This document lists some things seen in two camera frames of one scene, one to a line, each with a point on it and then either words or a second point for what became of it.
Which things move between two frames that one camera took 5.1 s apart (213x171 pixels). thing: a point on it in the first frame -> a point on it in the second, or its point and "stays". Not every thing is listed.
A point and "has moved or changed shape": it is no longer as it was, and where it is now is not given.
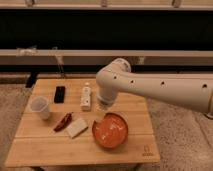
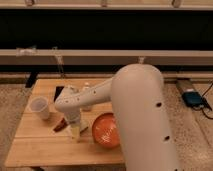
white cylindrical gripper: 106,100 -> 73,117
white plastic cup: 39,107 stays
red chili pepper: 65,122 stays
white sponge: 75,128 has moved or changed shape
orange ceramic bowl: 112,132 stays
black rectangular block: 59,94 stays
